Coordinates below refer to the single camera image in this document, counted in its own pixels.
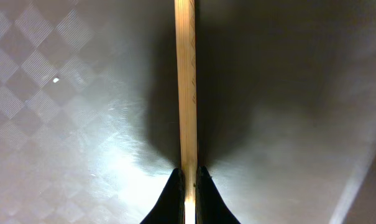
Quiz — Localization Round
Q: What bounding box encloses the brown serving tray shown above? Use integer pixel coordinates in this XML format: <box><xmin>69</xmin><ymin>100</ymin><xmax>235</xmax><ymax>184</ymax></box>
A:
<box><xmin>0</xmin><ymin>0</ymin><xmax>376</xmax><ymax>223</ymax></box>

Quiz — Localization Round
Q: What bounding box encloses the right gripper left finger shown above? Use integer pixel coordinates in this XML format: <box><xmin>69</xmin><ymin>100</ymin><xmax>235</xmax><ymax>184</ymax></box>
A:
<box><xmin>140</xmin><ymin>168</ymin><xmax>185</xmax><ymax>224</ymax></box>

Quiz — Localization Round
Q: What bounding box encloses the wooden chopstick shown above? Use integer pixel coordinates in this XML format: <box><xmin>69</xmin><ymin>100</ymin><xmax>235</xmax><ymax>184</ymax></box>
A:
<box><xmin>174</xmin><ymin>0</ymin><xmax>198</xmax><ymax>224</ymax></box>

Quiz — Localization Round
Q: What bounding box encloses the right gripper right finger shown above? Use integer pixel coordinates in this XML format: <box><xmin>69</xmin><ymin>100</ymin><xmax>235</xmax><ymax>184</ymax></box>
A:
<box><xmin>195</xmin><ymin>166</ymin><xmax>240</xmax><ymax>224</ymax></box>

